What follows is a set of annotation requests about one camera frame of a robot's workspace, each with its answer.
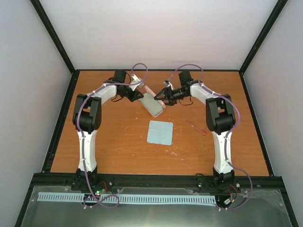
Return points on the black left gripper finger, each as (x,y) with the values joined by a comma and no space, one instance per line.
(137,91)
(136,96)

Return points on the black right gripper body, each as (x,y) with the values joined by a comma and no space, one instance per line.
(175,95)

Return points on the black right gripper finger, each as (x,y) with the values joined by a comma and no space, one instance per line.
(162,95)
(169,102)

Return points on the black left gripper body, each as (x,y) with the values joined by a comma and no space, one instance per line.
(123,93)

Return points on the pink glasses case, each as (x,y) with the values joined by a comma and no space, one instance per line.
(154,107)

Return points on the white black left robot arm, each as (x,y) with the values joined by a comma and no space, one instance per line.
(87,117)

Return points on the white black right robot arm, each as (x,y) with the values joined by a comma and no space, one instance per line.
(220,120)

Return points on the pink transparent sunglasses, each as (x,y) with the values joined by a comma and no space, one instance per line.
(197,124)

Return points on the light blue cleaning cloth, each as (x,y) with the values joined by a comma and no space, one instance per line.
(160,133)

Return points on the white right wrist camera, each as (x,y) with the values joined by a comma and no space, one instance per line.
(167,83)

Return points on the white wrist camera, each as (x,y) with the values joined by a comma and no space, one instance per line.
(167,83)
(136,82)

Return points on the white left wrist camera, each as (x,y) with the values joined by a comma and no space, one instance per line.
(136,82)

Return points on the black aluminium frame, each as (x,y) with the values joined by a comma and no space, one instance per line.
(46,178)

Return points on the light blue slotted cable duct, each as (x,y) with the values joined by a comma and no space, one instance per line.
(130,199)

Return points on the metal base plate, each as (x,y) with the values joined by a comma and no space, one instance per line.
(263,209)

